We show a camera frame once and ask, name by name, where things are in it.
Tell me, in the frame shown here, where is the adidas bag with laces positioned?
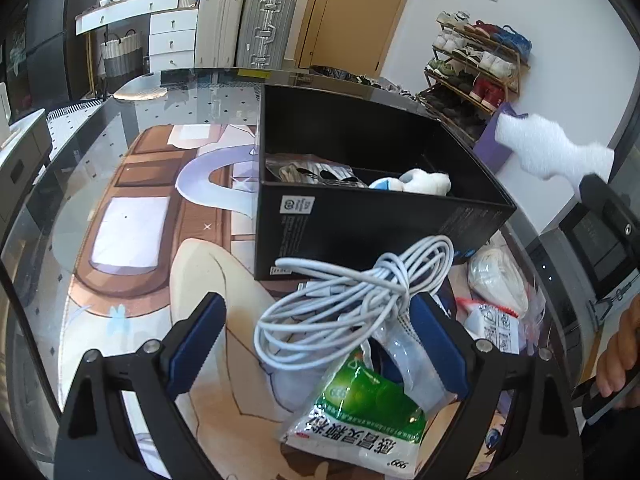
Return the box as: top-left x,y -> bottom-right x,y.
265,154 -> 367,188

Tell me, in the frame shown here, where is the black cardboard box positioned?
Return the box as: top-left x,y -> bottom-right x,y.
254,84 -> 516,280

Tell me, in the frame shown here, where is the green white medicine packet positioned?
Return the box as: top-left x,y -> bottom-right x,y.
279,350 -> 426,479

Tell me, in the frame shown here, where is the wooden door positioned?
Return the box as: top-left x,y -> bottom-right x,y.
295,0 -> 407,77

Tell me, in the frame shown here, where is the white cable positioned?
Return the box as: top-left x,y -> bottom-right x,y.
252,234 -> 456,373

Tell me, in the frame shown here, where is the person's right hand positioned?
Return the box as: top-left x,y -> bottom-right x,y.
596,296 -> 639,398

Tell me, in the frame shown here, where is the purple bag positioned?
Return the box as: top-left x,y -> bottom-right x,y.
473,102 -> 527,174

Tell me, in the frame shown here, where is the black refrigerator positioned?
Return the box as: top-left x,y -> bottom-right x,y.
26,0 -> 98,110

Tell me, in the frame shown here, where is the woven laundry basket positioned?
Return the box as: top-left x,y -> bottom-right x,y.
101,29 -> 143,78

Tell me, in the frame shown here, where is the grey side cabinet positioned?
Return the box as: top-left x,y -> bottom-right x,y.
0,108 -> 52,236

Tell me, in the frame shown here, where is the cream rope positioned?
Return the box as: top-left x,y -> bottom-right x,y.
466,244 -> 532,319

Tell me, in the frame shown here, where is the shoe rack with shoes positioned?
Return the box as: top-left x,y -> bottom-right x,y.
416,11 -> 533,144

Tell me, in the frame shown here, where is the white packet with red edges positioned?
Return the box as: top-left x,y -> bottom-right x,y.
457,298 -> 521,354

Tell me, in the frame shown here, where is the silver suitcase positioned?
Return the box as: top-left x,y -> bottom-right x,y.
235,0 -> 297,70

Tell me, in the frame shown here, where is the anime printed desk mat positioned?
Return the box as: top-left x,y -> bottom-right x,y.
64,121 -> 551,480

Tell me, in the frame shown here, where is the silver foil packet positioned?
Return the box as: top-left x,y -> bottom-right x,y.
372,314 -> 454,416

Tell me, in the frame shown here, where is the white and blue plush toy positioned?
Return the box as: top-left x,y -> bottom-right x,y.
369,168 -> 451,196

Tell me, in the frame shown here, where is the white dresser with drawers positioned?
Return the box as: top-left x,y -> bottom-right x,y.
75,0 -> 198,73

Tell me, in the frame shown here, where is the white suitcase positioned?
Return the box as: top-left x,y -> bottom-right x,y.
194,0 -> 244,68

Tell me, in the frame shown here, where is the black trash bin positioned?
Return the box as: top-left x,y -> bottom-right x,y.
309,65 -> 356,81

